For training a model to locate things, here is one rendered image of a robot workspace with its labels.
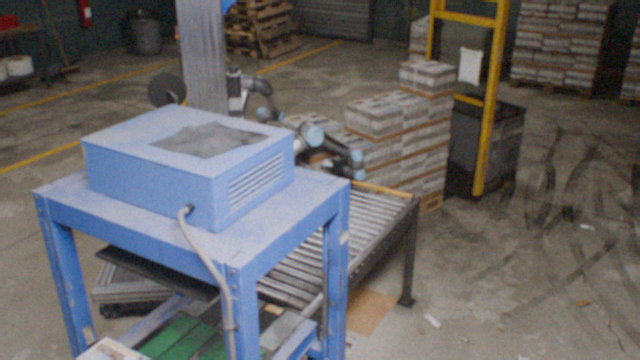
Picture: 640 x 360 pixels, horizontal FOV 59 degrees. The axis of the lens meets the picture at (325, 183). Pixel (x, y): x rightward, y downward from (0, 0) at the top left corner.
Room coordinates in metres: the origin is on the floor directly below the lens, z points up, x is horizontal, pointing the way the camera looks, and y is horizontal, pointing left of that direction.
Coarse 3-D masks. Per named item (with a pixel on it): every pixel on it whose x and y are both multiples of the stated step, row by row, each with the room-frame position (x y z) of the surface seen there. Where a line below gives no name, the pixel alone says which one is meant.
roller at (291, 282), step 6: (264, 276) 2.39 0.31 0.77; (270, 276) 2.37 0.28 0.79; (276, 276) 2.36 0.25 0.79; (282, 276) 2.35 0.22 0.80; (288, 276) 2.36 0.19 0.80; (282, 282) 2.33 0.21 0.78; (288, 282) 2.32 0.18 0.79; (294, 282) 2.31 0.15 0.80; (300, 282) 2.30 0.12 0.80; (306, 282) 2.31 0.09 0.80; (300, 288) 2.28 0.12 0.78; (306, 288) 2.27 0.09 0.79; (312, 288) 2.26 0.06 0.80; (318, 288) 2.26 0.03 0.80; (312, 294) 2.24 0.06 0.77; (318, 294) 2.23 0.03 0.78
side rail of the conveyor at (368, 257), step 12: (408, 204) 3.13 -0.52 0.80; (396, 216) 2.97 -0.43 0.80; (408, 216) 3.04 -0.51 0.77; (384, 228) 2.83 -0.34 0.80; (396, 228) 2.88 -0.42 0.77; (372, 240) 2.70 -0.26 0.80; (384, 240) 2.73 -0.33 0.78; (396, 240) 2.89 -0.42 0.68; (360, 252) 2.58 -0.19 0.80; (372, 252) 2.60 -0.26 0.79; (384, 252) 2.74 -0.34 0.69; (360, 264) 2.48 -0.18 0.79; (372, 264) 2.61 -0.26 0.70; (348, 276) 2.36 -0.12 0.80; (360, 276) 2.48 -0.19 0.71; (348, 288) 2.37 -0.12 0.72; (312, 312) 2.07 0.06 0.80
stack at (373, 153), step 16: (352, 144) 4.03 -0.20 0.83; (368, 144) 4.03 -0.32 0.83; (384, 144) 4.10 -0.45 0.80; (400, 144) 4.22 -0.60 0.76; (416, 144) 4.33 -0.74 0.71; (304, 160) 3.81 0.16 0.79; (368, 160) 3.99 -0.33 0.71; (384, 160) 4.10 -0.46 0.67; (416, 160) 4.34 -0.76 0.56; (368, 176) 3.99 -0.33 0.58; (384, 176) 4.10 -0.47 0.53; (400, 176) 4.23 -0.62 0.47; (368, 192) 4.00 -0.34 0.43; (416, 192) 4.36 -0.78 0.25
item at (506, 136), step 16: (464, 112) 4.97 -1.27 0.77; (480, 112) 4.90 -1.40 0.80; (496, 112) 4.90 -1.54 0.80; (512, 112) 4.94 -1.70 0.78; (464, 128) 4.96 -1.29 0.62; (496, 128) 4.76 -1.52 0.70; (512, 128) 4.92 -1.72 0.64; (448, 144) 5.09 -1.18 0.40; (464, 144) 4.94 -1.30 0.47; (496, 144) 4.78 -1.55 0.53; (512, 144) 4.95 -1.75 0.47; (464, 160) 4.92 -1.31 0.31; (496, 160) 4.81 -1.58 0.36; (512, 160) 4.98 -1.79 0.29; (496, 176) 4.85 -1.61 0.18; (512, 176) 5.04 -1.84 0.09
